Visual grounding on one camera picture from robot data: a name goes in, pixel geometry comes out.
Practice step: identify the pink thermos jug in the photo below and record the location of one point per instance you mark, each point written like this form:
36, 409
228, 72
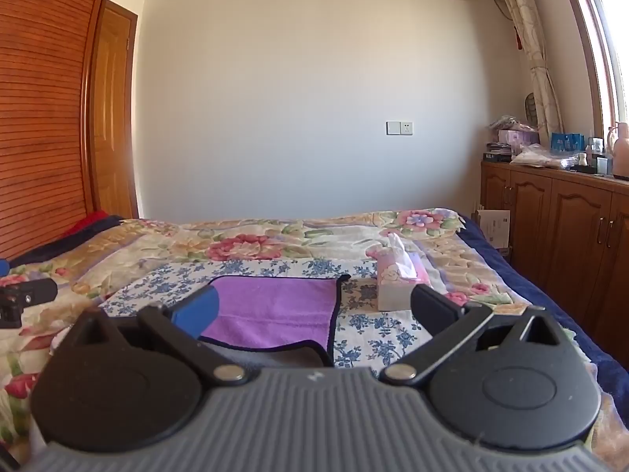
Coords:
622, 150

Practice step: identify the patterned beige curtain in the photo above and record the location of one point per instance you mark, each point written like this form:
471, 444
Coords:
533, 49

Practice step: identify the white blue-flowered sheet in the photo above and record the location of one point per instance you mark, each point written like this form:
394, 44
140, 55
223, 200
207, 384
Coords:
373, 329

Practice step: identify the woven hand fan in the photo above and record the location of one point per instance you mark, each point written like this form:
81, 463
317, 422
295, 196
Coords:
530, 106

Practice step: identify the purple box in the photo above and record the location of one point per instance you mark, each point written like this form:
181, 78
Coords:
516, 136

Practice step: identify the dark grey towel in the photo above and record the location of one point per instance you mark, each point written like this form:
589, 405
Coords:
275, 356

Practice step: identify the red cloth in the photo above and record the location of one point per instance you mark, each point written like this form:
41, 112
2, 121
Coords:
91, 220

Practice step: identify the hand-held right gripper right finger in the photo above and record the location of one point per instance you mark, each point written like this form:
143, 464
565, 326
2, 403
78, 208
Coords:
432, 305

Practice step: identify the wooden sideboard cabinet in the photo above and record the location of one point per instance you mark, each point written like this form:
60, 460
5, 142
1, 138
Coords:
560, 226

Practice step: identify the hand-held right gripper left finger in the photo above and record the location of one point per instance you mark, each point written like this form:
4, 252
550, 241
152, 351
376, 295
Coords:
196, 312

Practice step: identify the white wall socket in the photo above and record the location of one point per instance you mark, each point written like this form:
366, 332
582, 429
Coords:
399, 128

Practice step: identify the stack of dark books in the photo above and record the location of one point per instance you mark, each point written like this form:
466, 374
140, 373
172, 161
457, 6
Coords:
497, 155

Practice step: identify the wooden door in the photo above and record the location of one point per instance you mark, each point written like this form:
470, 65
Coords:
110, 123

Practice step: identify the pink tissue box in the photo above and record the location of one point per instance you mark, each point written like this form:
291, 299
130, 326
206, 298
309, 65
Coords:
395, 280

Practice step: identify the wooden framed window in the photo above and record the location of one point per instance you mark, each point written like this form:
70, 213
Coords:
597, 34

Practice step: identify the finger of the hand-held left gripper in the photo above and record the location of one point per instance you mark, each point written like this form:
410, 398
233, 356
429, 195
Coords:
29, 291

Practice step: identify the wooden slatted wardrobe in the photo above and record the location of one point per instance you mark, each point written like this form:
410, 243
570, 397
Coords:
39, 108

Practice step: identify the clear plastic bag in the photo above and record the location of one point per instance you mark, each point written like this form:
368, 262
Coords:
538, 155

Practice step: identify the small white bottle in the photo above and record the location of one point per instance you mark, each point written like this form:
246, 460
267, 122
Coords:
582, 160

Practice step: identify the purple towel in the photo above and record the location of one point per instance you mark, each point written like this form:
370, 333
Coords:
275, 309

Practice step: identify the blue box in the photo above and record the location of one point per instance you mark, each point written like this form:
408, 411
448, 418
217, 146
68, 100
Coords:
566, 142

